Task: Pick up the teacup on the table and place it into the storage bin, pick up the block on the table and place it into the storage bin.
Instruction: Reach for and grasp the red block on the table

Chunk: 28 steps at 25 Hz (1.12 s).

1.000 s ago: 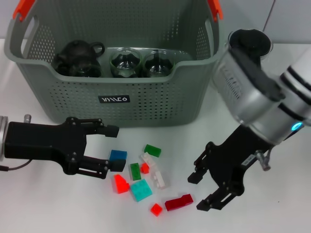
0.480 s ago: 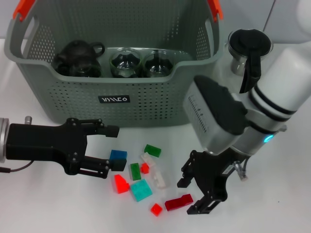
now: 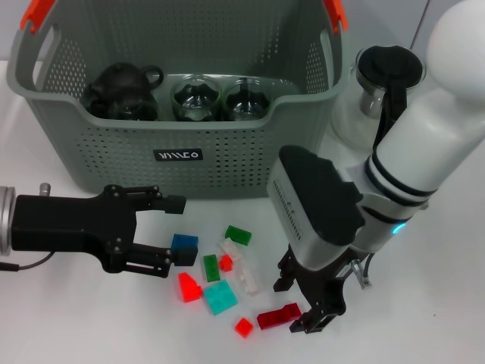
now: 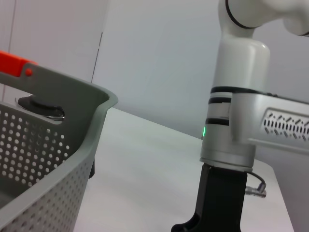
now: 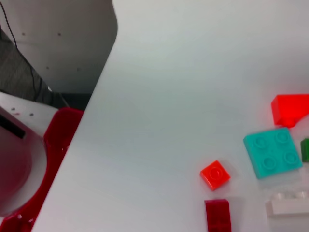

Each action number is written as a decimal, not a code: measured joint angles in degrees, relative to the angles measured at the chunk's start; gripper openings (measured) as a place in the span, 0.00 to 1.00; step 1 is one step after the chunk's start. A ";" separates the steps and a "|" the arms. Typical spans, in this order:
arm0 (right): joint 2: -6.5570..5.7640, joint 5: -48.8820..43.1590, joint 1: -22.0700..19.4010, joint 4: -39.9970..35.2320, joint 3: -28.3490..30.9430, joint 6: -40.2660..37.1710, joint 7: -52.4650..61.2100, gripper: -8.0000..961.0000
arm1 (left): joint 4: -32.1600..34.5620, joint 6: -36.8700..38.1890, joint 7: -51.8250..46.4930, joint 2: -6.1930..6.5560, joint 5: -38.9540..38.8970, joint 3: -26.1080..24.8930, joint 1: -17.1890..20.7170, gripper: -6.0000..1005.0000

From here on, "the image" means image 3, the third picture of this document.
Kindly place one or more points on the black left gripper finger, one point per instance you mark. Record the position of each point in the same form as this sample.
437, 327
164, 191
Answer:
185, 257

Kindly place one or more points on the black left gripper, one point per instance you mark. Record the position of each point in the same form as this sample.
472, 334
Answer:
68, 223

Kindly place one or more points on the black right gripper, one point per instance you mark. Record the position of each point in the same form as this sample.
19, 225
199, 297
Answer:
322, 288

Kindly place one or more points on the dark red long brick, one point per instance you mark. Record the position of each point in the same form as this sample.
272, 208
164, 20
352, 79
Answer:
274, 317

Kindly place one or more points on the translucent white toy brick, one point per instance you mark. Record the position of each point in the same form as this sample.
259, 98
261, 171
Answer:
248, 281

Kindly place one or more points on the wide green toy brick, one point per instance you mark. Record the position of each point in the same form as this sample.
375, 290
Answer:
238, 235

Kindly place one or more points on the small orange-red square brick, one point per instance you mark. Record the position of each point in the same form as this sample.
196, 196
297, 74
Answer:
243, 327

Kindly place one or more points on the glass jar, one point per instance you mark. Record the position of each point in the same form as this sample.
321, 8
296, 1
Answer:
195, 102

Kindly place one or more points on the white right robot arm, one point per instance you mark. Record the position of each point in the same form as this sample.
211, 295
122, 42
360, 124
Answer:
417, 144

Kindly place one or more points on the grey perforated storage bin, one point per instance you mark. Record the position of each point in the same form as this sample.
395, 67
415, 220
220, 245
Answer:
113, 167

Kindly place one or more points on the blue toy brick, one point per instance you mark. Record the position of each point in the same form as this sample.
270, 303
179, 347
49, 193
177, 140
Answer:
183, 240

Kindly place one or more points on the narrow green toy brick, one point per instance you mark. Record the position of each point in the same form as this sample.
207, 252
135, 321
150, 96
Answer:
212, 268

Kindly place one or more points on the orange-red sloped toy brick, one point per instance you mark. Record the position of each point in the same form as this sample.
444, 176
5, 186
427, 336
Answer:
188, 290

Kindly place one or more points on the tiny red toy brick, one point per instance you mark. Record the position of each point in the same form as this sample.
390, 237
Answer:
226, 262

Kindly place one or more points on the teal toy brick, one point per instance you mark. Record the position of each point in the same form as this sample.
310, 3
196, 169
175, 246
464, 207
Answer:
219, 297

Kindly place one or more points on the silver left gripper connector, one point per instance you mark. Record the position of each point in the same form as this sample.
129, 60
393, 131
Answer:
45, 189

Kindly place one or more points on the black clay teapot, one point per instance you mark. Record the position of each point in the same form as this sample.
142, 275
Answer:
117, 79

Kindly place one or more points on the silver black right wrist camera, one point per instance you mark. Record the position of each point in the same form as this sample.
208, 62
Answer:
322, 197

